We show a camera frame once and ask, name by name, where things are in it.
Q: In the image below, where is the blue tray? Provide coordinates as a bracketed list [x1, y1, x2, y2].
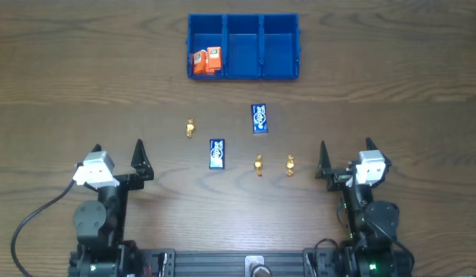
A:
[186, 13, 300, 81]

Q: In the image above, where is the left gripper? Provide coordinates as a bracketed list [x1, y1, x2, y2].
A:
[90, 138, 155, 192]

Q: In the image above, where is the black cable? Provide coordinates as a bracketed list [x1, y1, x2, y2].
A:
[10, 179, 77, 277]
[360, 217, 416, 270]

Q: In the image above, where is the mounting rail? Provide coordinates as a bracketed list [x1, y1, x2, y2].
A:
[68, 248, 412, 277]

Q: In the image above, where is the orange candy box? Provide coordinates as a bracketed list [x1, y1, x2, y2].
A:
[192, 49, 208, 76]
[205, 46, 223, 74]

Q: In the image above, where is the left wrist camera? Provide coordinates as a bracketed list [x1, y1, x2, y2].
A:
[72, 150, 121, 190]

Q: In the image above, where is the blue candy pack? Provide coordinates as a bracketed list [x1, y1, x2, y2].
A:
[209, 138, 226, 170]
[250, 103, 269, 135]

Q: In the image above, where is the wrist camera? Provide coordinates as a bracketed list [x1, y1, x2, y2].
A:
[72, 150, 121, 190]
[351, 149, 387, 188]

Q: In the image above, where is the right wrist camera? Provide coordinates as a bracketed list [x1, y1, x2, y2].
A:
[351, 149, 387, 188]

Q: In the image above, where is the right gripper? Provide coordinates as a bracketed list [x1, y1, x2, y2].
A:
[314, 137, 393, 192]

